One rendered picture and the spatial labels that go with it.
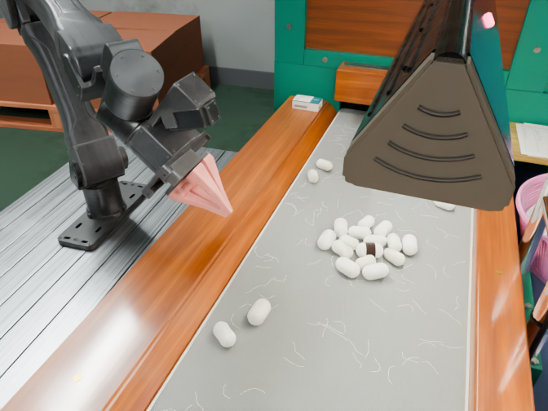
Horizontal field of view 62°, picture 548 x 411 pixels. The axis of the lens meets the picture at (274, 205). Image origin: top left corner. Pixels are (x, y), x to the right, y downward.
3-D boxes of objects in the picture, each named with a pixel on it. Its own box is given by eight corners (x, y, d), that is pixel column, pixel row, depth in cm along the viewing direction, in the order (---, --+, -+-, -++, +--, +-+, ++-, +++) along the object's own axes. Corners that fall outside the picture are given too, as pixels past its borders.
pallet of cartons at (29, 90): (-47, 121, 276) (-83, 39, 248) (59, 71, 354) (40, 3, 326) (155, 152, 245) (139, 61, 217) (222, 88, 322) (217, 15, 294)
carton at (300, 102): (292, 108, 101) (292, 99, 100) (297, 102, 104) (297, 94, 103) (317, 112, 99) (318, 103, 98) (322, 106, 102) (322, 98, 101)
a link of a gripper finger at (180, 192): (258, 183, 61) (208, 132, 60) (236, 211, 56) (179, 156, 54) (232, 207, 65) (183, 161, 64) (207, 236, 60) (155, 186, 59)
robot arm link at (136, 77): (187, 86, 51) (142, -7, 51) (113, 105, 46) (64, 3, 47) (164, 129, 61) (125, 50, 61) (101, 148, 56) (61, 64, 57)
